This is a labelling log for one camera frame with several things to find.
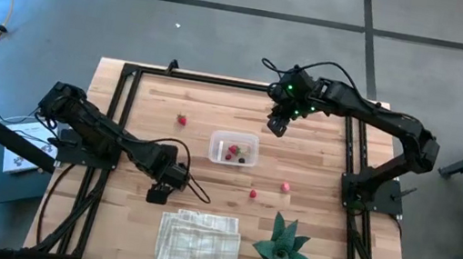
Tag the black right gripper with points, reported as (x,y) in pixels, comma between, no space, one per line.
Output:
(292,104)

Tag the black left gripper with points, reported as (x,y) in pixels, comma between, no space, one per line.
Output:
(171,176)

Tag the blackberry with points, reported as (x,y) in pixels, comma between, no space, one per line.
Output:
(241,160)

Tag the red raspberry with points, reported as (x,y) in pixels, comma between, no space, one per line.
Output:
(228,157)
(253,194)

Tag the green artificial succulent plant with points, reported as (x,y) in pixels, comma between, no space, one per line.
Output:
(284,252)

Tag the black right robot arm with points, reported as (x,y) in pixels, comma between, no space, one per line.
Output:
(389,123)

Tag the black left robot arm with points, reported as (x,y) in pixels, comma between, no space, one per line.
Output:
(97,132)

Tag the clear plastic tupperware container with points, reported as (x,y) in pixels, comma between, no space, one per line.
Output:
(219,137)

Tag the white plaid dish towel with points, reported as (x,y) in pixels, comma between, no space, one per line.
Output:
(197,248)

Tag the white printed cardboard box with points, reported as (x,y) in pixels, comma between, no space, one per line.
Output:
(20,158)

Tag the black desk beam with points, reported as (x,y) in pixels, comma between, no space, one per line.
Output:
(5,135)

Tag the black aluminium table frame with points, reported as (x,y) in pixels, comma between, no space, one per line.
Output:
(220,81)

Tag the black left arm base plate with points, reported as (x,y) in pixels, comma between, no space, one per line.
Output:
(71,154)

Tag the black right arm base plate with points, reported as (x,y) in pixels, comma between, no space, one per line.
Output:
(387,194)

